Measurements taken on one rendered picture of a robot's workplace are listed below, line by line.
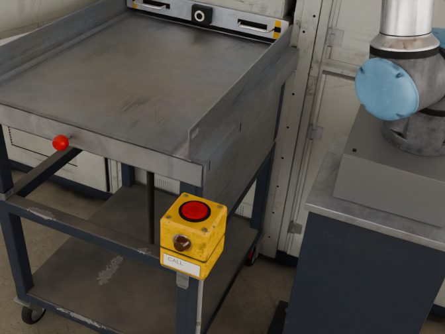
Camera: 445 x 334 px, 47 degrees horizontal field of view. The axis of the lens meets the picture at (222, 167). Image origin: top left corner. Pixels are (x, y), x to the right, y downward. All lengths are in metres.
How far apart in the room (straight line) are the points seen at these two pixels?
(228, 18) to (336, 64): 0.35
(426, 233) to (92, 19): 1.09
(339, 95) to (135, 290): 0.86
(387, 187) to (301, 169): 0.70
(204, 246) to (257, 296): 1.13
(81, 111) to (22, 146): 1.22
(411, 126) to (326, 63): 0.52
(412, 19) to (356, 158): 0.29
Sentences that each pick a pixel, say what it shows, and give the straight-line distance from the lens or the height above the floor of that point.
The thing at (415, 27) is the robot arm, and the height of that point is 1.14.
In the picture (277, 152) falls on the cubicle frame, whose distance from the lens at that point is 1.73.
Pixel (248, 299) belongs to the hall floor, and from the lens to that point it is 1.87.
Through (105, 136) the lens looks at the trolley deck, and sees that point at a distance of 1.07.
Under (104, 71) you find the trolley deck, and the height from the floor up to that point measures 0.85.
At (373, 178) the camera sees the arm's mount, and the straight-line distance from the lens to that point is 1.08.
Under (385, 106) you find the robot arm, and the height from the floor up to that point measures 1.00.
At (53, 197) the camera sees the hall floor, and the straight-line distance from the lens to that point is 2.31.
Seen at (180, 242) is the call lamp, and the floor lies 0.88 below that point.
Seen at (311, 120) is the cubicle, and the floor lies 0.62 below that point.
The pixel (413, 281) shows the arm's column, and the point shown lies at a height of 0.62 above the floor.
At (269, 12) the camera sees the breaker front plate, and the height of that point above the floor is 0.94.
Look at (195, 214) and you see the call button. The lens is 0.78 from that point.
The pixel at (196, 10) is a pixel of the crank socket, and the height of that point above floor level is 0.91.
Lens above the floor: 1.41
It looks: 35 degrees down
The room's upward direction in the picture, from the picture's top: 5 degrees clockwise
